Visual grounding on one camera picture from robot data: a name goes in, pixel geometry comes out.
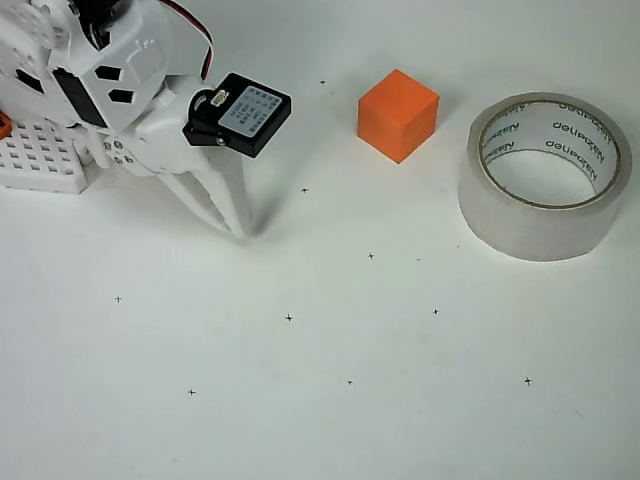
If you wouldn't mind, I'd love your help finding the orange cube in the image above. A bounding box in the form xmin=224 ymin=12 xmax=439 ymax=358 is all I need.
xmin=357 ymin=68 xmax=441 ymax=165

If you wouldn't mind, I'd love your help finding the white perforated base plate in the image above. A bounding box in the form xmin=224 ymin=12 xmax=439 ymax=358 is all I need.
xmin=0 ymin=118 xmax=89 ymax=195

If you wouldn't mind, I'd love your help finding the clear packing tape roll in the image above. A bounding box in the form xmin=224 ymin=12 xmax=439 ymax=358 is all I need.
xmin=458 ymin=91 xmax=634 ymax=262

